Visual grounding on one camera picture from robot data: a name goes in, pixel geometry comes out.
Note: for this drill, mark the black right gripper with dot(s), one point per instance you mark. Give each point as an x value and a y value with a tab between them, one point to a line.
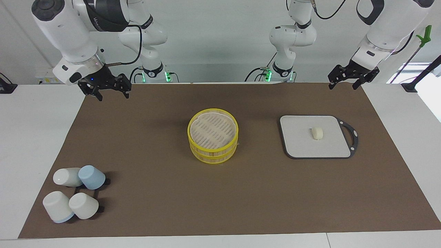
103	81

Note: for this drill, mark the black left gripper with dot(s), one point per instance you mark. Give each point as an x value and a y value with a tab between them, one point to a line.
351	73

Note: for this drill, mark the white steamed bun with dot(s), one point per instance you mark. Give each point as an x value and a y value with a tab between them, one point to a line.
317	133

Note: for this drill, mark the yellow bamboo steamer lid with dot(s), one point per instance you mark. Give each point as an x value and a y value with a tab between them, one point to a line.
213	131

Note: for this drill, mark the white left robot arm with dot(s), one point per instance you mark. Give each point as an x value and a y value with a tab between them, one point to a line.
293	36

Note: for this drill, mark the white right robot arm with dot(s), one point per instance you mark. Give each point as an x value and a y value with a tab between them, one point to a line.
65	31

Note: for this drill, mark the yellow bamboo steamer basket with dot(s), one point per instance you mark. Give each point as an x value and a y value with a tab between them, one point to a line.
213	159

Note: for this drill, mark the light blue ceramic cup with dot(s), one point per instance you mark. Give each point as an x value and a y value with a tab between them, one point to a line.
92	177

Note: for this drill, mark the black cup rack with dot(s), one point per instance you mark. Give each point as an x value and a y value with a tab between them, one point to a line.
107	181

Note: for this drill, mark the green tipped pole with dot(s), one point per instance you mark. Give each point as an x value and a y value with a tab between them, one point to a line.
426	36

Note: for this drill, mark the white ceramic cup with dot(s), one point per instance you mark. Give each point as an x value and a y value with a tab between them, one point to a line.
65	176
57	206
83	206

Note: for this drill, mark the black table clamp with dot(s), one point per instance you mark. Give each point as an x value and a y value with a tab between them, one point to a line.
7	88

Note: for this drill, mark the brown table mat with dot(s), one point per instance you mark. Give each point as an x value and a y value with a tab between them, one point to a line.
241	199

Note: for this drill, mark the white wall power box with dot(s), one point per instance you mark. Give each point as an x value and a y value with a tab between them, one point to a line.
51	77

